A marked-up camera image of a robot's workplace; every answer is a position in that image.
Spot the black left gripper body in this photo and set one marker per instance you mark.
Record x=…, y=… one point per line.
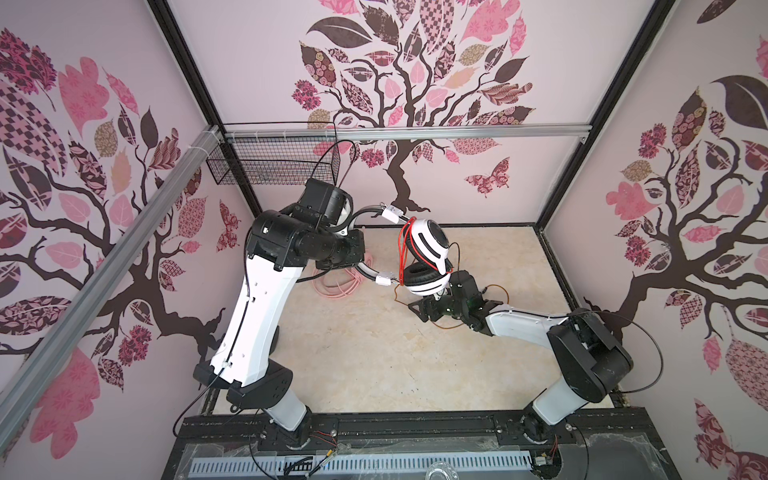
x=336, y=250

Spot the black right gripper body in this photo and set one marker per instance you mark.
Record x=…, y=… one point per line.
x=448, y=305

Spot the white black headphones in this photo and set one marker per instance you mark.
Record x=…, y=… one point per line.
x=420, y=252

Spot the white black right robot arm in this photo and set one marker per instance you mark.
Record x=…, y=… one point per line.
x=592, y=361

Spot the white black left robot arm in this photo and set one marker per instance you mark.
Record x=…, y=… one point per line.
x=278, y=247

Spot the black wire basket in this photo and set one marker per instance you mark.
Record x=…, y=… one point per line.
x=276, y=153

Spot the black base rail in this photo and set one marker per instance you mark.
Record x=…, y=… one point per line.
x=331, y=429

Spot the aluminium frame bar back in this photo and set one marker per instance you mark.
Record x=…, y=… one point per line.
x=417, y=133

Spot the aluminium frame bar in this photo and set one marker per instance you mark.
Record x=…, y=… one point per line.
x=417, y=133
x=24, y=390

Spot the white perforated cable tray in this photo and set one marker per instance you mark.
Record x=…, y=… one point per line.
x=448, y=465

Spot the aluminium frame bar left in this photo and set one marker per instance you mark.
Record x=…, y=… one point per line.
x=24, y=390

